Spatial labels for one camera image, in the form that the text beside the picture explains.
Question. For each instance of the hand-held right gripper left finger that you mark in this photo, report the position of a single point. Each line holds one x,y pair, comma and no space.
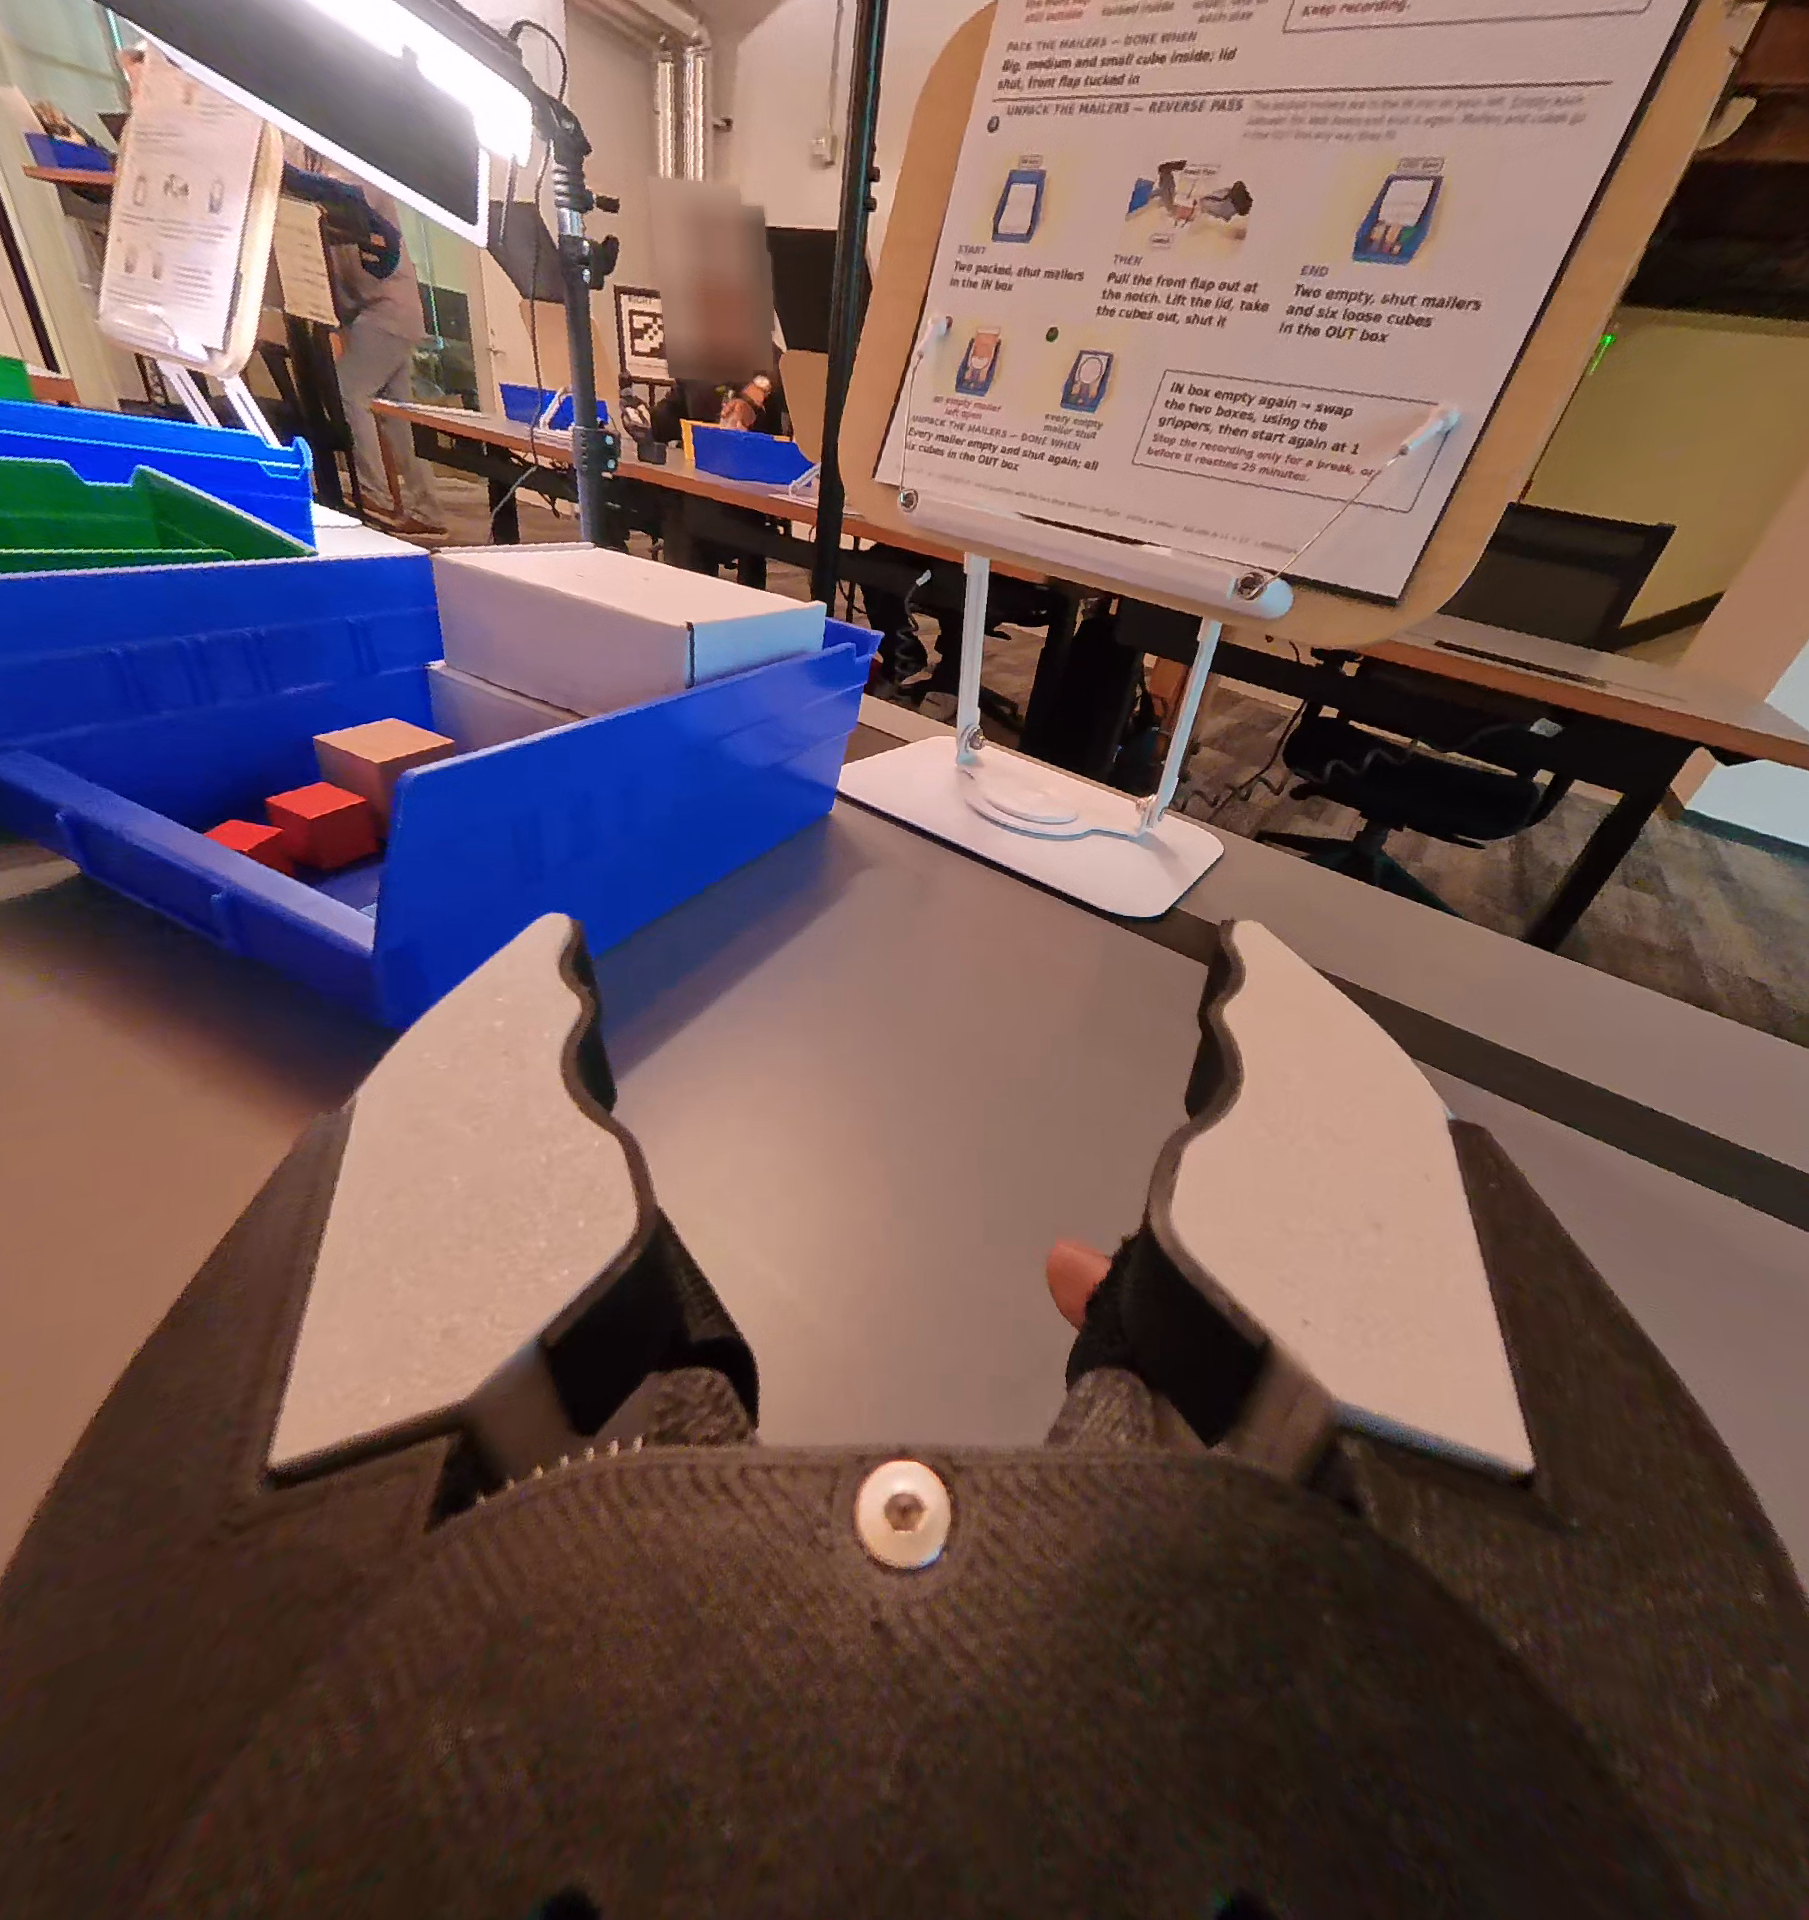
454,1214

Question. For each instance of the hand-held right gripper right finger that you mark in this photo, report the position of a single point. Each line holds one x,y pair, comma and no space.
1342,1199

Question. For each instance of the blue plastic storage bin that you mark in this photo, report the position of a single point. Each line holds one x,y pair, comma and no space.
617,793

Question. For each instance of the light wooden cube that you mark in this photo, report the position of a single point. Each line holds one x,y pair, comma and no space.
384,758

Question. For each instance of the white cardboard mailer box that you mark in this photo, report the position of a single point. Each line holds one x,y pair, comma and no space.
590,611
500,706

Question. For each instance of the long wooden background desk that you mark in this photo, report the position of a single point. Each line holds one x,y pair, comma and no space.
1593,683

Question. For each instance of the person's right hand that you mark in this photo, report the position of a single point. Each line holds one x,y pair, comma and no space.
1078,1284

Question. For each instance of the large red cube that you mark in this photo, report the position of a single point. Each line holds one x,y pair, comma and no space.
332,819

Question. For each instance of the small red cube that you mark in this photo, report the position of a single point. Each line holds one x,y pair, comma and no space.
245,847

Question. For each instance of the black office chair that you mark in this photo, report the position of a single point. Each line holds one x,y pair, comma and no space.
1569,567

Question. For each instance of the small blue background bin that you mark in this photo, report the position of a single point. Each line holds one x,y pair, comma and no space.
552,400
750,457

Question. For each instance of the spare blue plastic bin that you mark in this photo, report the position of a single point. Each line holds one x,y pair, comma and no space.
129,437

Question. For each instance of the grey light stand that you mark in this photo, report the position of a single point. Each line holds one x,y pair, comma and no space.
590,375

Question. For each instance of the instruction sheet on stand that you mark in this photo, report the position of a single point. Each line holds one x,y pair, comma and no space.
1591,375

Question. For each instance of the black white marker sign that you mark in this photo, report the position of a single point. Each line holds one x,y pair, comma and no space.
647,327

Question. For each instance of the black stand pole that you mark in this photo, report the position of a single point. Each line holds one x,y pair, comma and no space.
847,303

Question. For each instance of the printed instruction sheet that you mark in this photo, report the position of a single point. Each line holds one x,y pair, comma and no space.
1218,181

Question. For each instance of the background document stand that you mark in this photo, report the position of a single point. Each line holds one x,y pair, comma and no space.
183,212

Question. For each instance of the silver ventilation duct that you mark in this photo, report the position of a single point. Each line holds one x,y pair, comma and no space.
675,110

